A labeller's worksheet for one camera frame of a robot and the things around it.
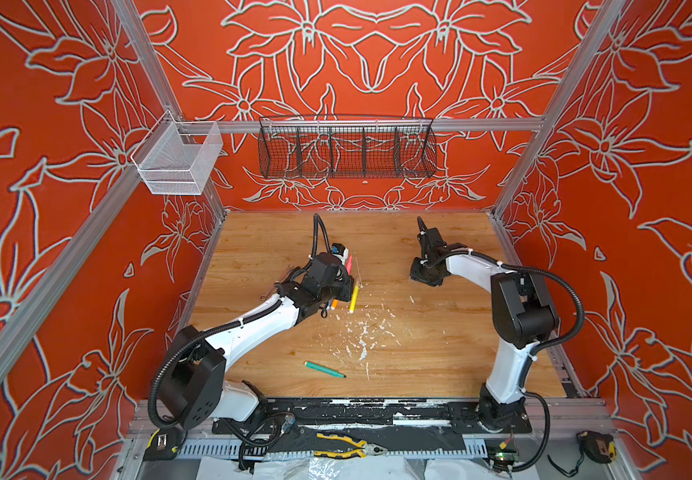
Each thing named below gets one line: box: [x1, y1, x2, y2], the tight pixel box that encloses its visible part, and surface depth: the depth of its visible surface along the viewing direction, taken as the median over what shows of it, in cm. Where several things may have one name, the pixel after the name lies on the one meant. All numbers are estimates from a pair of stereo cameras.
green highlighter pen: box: [304, 361, 347, 378], surface depth 83 cm
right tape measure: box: [576, 430, 617, 464], surface depth 69 cm
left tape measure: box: [143, 426, 186, 461], surface depth 70 cm
